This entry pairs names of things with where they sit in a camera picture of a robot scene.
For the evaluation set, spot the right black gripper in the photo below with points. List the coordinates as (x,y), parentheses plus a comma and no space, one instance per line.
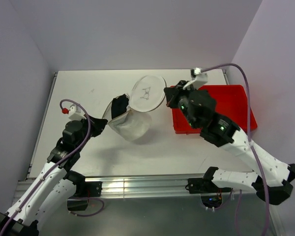
(170,93)

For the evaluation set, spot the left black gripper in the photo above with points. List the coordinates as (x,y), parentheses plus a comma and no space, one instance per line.
(98,125)

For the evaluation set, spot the black garment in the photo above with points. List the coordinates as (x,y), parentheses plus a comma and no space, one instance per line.
(119,106)

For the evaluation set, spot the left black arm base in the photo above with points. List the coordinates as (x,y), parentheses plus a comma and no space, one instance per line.
(85,194)

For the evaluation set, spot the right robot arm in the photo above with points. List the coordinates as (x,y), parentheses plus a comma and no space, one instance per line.
(270,179)

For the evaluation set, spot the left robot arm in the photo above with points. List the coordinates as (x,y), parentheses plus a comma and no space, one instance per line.
(56,183)

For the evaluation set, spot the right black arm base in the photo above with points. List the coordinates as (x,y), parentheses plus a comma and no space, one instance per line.
(204,186)

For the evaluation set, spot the red plastic bin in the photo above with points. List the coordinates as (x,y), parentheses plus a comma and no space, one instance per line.
(232,113)

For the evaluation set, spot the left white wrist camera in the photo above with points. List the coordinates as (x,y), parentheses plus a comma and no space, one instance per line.
(74,112)

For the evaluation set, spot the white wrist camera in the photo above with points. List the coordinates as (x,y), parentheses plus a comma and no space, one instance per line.
(74,112)
(198,79)

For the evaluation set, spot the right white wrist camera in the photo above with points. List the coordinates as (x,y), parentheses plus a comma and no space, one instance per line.
(198,79)

